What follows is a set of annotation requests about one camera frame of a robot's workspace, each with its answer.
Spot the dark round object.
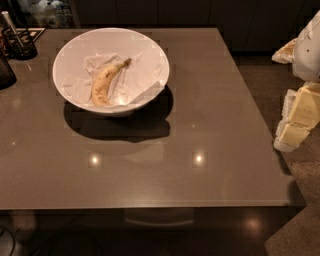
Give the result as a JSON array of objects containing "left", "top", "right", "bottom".
[{"left": 0, "top": 53, "right": 17, "bottom": 89}]

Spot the white ceramic bowl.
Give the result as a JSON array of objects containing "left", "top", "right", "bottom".
[{"left": 52, "top": 28, "right": 170, "bottom": 116}]

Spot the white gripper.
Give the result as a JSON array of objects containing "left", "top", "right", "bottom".
[{"left": 272, "top": 10, "right": 320, "bottom": 152}]

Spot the black cable on floor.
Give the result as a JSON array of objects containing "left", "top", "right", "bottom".
[{"left": 0, "top": 226, "right": 17, "bottom": 256}]

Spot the black wire mesh holder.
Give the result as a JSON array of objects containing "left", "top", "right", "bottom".
[{"left": 3, "top": 28, "right": 38, "bottom": 60}]

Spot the white stick in holder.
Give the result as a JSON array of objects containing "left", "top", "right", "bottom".
[{"left": 1, "top": 11, "right": 24, "bottom": 49}]

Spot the white paper towel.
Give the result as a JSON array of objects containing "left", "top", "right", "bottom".
[{"left": 62, "top": 49, "right": 164, "bottom": 110}]

